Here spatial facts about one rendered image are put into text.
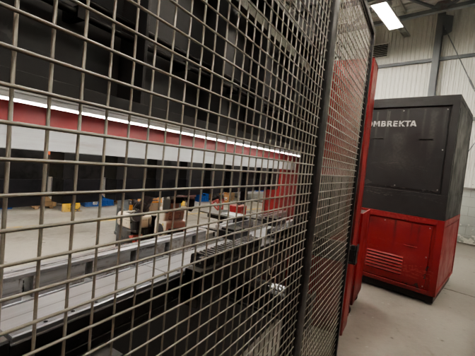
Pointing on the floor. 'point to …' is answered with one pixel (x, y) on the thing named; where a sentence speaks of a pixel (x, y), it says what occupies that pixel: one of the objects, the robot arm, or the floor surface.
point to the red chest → (360, 254)
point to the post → (315, 169)
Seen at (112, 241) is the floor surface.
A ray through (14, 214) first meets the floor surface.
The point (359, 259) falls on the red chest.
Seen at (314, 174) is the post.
